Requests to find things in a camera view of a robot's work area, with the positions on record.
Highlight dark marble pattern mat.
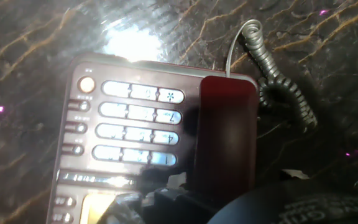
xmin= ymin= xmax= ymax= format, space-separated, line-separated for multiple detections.
xmin=0 ymin=0 xmax=358 ymax=224

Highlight maroon telephone base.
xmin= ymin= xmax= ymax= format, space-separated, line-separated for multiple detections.
xmin=45 ymin=52 xmax=260 ymax=224

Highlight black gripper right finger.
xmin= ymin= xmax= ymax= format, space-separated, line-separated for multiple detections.
xmin=206 ymin=179 xmax=358 ymax=224

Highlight grey handset cord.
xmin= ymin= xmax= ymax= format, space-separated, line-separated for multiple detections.
xmin=224 ymin=19 xmax=319 ymax=134

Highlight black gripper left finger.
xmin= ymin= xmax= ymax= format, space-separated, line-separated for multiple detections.
xmin=96 ymin=170 xmax=219 ymax=224

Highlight maroon telephone handset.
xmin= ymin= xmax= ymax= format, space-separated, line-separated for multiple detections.
xmin=193 ymin=75 xmax=260 ymax=207

